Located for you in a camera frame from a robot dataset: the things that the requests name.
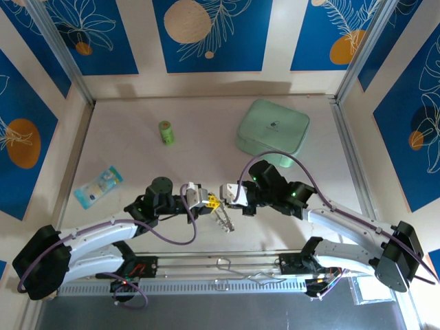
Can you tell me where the gold keyring with metal clips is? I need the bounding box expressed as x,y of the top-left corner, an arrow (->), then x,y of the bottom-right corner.
208,202 -> 237,234

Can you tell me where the mint green zip pouch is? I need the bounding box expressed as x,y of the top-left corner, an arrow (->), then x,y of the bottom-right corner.
235,98 -> 311,169

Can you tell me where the light blue wipes packet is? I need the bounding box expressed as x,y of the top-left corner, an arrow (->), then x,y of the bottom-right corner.
74,165 -> 124,210

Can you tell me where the green can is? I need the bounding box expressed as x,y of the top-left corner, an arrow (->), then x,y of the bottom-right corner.
157,120 -> 176,146

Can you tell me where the clear plastic box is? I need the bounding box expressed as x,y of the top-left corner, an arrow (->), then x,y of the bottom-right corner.
349,277 -> 396,305

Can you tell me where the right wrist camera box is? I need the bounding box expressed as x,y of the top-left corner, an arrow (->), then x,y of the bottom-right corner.
219,182 -> 249,209

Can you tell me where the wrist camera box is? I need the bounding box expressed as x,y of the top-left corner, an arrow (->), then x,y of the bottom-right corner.
219,182 -> 249,209
184,181 -> 209,209

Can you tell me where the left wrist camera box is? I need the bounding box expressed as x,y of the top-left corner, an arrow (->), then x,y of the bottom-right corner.
184,181 -> 209,209

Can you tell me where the aluminium front rail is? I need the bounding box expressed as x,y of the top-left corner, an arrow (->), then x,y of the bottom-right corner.
67,247 -> 408,281

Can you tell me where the grey slotted cable duct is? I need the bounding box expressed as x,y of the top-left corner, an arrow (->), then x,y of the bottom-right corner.
56,277 -> 353,296

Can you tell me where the bent metal wire hook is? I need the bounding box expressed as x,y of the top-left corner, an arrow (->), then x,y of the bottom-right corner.
214,256 -> 288,285

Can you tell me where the right aluminium corner post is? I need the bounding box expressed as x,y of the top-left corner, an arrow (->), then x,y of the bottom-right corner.
335,0 -> 397,104

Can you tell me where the aluminium corner post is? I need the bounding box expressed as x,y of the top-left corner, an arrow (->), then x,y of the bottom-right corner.
25,0 -> 96,106
335,0 -> 397,104

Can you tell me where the left aluminium corner post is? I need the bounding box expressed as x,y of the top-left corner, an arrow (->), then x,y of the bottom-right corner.
25,0 -> 96,106

